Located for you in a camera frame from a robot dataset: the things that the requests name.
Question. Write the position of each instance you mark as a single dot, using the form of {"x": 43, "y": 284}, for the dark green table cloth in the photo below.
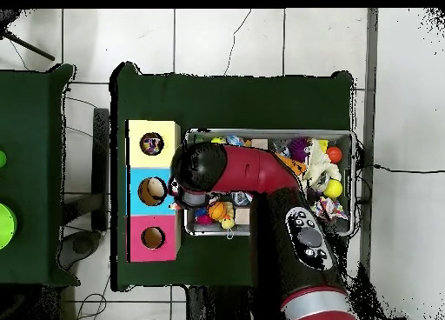
{"x": 208, "y": 97}
{"x": 31, "y": 125}

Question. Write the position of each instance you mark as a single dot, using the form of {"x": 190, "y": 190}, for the small orange ball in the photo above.
{"x": 334, "y": 154}

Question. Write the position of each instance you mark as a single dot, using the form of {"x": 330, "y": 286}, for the bright green cup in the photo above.
{"x": 6, "y": 226}

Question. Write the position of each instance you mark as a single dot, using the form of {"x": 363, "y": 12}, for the small bright green object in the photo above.
{"x": 2, "y": 159}

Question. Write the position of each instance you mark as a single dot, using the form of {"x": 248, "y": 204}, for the small orange basketball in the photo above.
{"x": 217, "y": 210}

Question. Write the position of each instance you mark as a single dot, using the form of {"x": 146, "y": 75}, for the grey rounded base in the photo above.
{"x": 80, "y": 245}

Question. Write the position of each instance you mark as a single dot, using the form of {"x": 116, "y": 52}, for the purple spiky monster toy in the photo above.
{"x": 298, "y": 149}

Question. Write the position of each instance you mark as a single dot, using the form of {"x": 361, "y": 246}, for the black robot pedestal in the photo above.
{"x": 215, "y": 306}

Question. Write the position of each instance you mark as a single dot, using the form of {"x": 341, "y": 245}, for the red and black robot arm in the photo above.
{"x": 257, "y": 167}

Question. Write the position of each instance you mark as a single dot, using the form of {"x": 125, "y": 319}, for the wooden box with three holes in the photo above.
{"x": 167, "y": 229}

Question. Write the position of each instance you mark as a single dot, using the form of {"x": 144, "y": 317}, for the yellow rubber duck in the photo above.
{"x": 227, "y": 223}

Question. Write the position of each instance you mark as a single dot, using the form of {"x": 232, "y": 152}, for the yellow ball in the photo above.
{"x": 333, "y": 189}

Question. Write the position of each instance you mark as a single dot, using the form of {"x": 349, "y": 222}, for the cream waffle cloth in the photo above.
{"x": 320, "y": 167}

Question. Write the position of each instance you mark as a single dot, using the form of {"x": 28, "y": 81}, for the black tripod leg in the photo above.
{"x": 31, "y": 47}

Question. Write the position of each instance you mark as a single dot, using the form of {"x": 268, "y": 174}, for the small wooden cube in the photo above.
{"x": 242, "y": 216}
{"x": 259, "y": 143}

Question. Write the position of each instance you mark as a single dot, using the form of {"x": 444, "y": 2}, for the orange plastic building block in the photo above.
{"x": 294, "y": 166}

